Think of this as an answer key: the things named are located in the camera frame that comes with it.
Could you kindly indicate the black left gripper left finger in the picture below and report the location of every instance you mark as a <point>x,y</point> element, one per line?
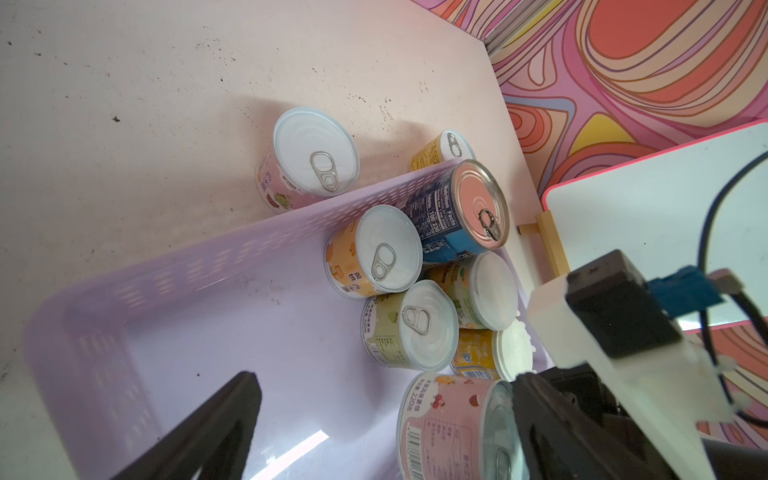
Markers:
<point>211,443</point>

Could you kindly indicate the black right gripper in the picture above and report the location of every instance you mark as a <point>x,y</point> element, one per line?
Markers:
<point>583,435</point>

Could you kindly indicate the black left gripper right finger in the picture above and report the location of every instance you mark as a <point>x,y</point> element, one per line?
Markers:
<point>560,442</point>

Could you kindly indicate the orange can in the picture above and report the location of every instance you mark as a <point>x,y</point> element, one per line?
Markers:
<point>494,355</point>
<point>482,288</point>

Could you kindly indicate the pink can white lid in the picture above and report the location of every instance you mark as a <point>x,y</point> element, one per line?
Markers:
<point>454,427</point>

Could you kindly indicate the lilac plastic basket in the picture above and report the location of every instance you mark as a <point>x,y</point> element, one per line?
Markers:
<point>122,359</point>

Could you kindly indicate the blue labelled tin can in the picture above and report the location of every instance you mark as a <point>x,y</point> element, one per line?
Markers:
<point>460,213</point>

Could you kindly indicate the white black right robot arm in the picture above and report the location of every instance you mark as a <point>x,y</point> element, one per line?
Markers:
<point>735,462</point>

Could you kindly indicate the wooden whiteboard stand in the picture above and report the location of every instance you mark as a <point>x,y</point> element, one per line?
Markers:
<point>545,227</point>

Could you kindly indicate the pink framed whiteboard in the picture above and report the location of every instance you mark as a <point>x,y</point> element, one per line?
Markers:
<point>653,209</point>

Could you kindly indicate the yellow can white lid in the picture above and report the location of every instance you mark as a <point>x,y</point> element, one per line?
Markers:
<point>448,145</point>

